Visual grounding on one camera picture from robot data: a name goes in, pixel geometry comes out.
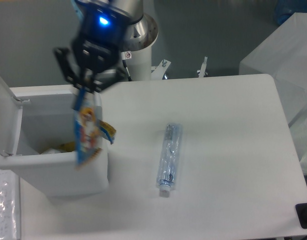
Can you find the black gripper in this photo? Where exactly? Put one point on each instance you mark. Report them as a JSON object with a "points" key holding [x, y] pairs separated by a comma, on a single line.
{"points": [[96, 46]]}

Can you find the clipboard with paper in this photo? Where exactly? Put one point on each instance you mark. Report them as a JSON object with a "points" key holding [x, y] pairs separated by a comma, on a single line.
{"points": [[10, 206]]}

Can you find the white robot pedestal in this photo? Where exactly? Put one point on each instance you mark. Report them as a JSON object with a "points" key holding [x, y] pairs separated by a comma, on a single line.
{"points": [[138, 66]]}

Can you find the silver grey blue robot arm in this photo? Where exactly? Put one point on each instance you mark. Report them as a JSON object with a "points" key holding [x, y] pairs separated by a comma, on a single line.
{"points": [[141, 33]]}

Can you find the white trash can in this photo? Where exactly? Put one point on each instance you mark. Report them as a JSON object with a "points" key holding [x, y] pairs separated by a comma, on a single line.
{"points": [[39, 118]]}

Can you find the blue snack bag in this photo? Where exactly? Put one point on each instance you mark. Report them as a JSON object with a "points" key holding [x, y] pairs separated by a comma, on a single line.
{"points": [[89, 127]]}

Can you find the blue water jug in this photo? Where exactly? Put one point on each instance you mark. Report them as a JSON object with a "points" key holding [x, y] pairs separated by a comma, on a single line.
{"points": [[284, 9]]}

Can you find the clear plastic bottle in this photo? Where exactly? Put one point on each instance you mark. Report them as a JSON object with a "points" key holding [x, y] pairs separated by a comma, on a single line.
{"points": [[169, 159]]}

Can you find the black device at table edge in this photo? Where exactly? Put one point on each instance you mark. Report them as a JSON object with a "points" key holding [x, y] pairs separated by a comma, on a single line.
{"points": [[301, 210]]}

